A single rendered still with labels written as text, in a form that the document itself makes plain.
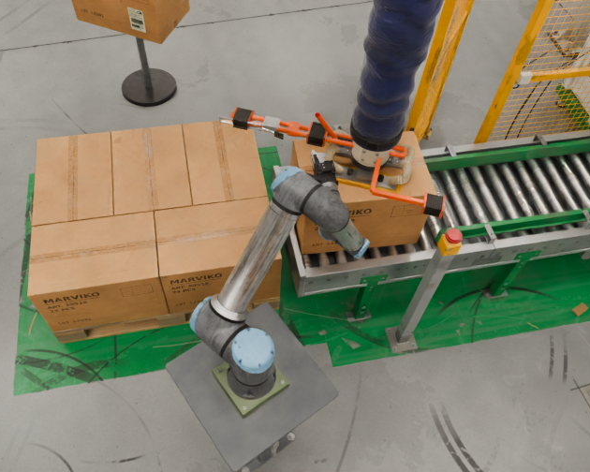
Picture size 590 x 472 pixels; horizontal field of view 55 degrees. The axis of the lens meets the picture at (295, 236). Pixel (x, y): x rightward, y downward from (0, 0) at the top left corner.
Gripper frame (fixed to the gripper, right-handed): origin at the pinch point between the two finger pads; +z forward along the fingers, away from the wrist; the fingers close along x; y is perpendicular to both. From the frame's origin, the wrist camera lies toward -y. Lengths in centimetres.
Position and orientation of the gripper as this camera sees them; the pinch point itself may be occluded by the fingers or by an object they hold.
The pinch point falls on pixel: (311, 153)
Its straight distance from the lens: 252.5
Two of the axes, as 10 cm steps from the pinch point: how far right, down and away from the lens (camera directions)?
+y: 9.8, -1.5, 1.5
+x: 0.4, -5.5, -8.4
